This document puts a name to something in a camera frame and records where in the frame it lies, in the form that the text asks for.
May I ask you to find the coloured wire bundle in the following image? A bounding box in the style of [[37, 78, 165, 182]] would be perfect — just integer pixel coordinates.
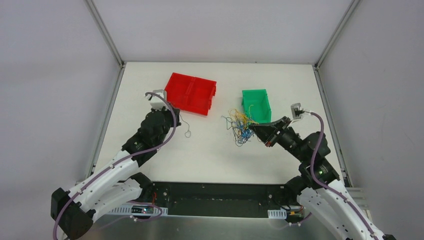
[[221, 105, 263, 148]]

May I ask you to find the thin black wire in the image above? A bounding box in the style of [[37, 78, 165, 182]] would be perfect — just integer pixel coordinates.
[[178, 114, 193, 139]]

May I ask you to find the green plastic bin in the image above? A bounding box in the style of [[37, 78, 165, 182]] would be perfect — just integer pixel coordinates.
[[241, 89, 272, 124]]

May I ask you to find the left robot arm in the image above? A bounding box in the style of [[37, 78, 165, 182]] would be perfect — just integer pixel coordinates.
[[50, 106, 181, 240]]

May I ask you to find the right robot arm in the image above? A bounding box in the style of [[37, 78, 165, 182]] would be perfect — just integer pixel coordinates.
[[249, 112, 395, 240]]

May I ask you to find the red plastic bin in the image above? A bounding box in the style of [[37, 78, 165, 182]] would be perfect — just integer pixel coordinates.
[[165, 72, 217, 116]]

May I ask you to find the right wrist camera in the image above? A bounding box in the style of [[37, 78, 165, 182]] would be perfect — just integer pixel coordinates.
[[290, 102, 305, 122]]

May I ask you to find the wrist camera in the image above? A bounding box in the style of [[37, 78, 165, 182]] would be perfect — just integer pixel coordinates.
[[145, 89, 168, 111], [290, 102, 305, 122]]

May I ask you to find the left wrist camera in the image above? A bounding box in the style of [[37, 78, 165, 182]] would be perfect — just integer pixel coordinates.
[[145, 89, 168, 111]]

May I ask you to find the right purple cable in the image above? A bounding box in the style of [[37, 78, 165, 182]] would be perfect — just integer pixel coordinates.
[[303, 110, 380, 240]]

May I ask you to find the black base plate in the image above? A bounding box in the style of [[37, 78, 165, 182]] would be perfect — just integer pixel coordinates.
[[135, 181, 305, 218]]

